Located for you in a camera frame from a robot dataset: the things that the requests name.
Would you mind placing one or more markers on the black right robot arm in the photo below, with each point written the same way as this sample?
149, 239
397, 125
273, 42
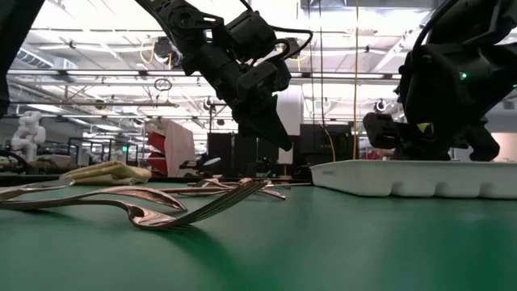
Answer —
464, 40

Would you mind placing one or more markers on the black partition panels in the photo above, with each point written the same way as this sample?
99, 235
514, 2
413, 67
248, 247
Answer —
220, 149

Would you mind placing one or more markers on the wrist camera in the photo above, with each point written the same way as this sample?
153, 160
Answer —
258, 78
379, 130

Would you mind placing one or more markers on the ceiling light strip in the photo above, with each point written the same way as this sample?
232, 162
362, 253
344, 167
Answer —
121, 73
343, 76

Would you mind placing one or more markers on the green table mat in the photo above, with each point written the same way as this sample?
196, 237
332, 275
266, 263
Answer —
323, 250

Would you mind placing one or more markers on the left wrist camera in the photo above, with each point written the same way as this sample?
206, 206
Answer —
258, 78

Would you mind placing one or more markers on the white pillar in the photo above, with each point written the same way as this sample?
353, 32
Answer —
297, 113

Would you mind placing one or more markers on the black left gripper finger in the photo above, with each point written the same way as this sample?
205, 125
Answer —
266, 127
282, 117

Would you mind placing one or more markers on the red rack with white sheet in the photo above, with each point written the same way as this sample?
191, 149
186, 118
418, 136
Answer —
177, 145

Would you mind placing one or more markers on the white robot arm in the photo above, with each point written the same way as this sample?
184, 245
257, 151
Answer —
28, 133

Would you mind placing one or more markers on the white cutlery tray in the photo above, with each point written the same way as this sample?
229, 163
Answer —
404, 178

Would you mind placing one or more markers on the yellow folded cloth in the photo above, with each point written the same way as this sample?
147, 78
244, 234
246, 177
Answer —
109, 171

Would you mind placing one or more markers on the small black ceiling reel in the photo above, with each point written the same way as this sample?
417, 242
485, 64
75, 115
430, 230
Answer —
380, 106
208, 104

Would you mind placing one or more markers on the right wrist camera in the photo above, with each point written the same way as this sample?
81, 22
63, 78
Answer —
379, 130

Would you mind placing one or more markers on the black device with white oval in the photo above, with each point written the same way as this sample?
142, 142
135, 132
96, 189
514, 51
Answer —
202, 163

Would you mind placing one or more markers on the black frame workstation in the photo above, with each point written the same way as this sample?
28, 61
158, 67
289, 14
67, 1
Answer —
69, 153

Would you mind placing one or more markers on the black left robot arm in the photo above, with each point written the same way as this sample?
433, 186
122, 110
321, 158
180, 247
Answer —
182, 20

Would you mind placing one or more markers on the black equipment cabinet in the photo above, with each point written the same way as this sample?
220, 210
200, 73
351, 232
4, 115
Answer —
315, 141

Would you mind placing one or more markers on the pink wall panel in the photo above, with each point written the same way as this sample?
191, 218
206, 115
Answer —
507, 147

